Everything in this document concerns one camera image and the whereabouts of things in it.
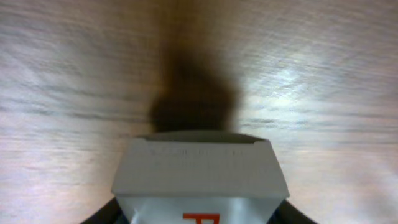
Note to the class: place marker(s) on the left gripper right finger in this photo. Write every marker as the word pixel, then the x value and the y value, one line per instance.
pixel 286 213

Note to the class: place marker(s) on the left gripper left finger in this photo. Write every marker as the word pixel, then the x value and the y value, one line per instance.
pixel 110 213

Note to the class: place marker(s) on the white Panadol box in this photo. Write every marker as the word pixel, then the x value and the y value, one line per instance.
pixel 199 177

